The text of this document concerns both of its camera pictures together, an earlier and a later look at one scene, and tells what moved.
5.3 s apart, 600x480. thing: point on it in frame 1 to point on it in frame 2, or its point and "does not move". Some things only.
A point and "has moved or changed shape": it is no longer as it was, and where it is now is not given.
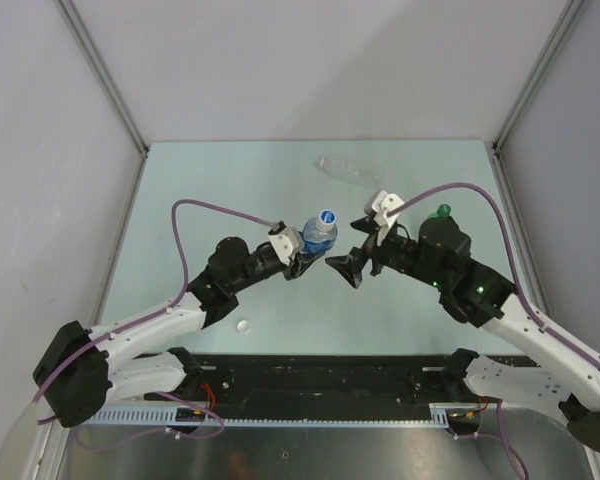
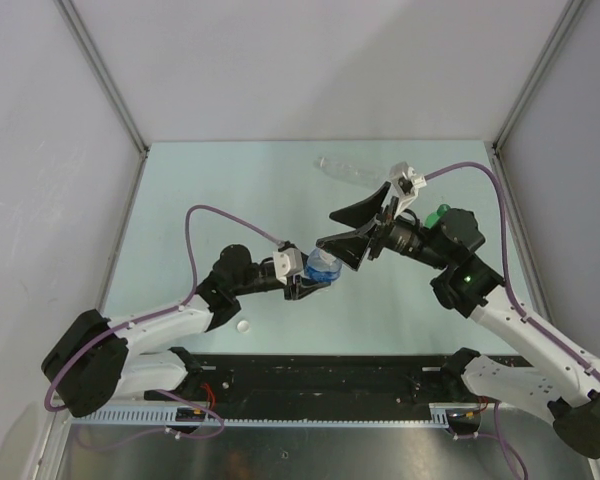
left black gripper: (299, 264) to (301, 287)
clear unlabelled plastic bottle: (351, 172) does not move
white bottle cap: (327, 218) has moved or changed shape
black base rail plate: (340, 379) does not move
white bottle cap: (243, 326) does not move
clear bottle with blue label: (320, 232) to (323, 266)
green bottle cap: (444, 210) does not move
